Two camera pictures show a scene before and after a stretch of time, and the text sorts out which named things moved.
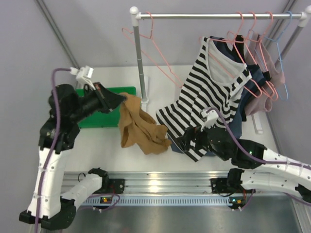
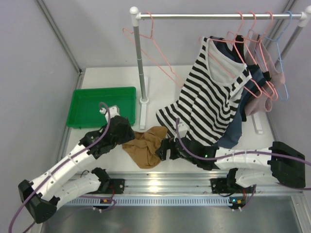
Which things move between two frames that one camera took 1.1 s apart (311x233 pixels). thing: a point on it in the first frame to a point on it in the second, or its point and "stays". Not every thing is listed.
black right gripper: [190, 133] to [162, 152]
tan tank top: [139, 128] to [143, 148]
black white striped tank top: [215, 82] stays
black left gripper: [103, 97] to [124, 129]
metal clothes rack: [136, 17] stays
